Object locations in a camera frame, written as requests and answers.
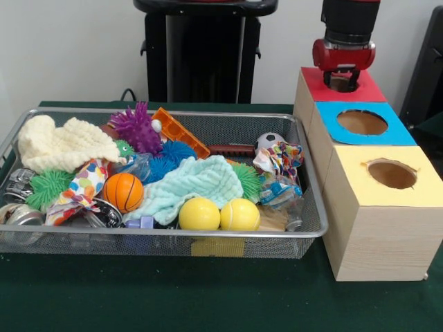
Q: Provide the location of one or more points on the dark green tablecloth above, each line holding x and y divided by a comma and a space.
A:
207, 297

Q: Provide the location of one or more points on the wooden box with three holes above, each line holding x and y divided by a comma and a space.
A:
380, 242

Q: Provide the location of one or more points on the yellow tennis ball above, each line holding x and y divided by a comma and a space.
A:
240, 215

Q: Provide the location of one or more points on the colourful polka dot cloth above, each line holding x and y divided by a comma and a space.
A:
277, 159
86, 180

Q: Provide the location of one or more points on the small soccer ball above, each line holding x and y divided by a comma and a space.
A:
269, 140

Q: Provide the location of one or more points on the orange toy basketball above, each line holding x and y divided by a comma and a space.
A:
123, 192

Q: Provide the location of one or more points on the dark green cloth side table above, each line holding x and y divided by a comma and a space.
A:
432, 133

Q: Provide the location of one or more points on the black upright panel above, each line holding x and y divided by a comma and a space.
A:
429, 69

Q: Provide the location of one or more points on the orange toy brick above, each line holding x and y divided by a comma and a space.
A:
173, 128

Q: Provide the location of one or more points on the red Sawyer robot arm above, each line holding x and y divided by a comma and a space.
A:
349, 17

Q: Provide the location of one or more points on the mint green cloth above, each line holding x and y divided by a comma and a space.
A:
200, 180

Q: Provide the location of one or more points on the smooth yellow ball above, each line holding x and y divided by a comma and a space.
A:
199, 214

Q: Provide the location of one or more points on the shallow mesh bin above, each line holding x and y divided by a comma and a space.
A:
69, 245

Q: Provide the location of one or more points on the cream knitted cloth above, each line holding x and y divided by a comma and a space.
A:
62, 145

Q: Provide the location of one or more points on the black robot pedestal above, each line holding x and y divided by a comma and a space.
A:
207, 52

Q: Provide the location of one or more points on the purple spiky toy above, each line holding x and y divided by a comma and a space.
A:
136, 129

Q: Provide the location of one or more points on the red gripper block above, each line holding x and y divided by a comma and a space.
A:
342, 57

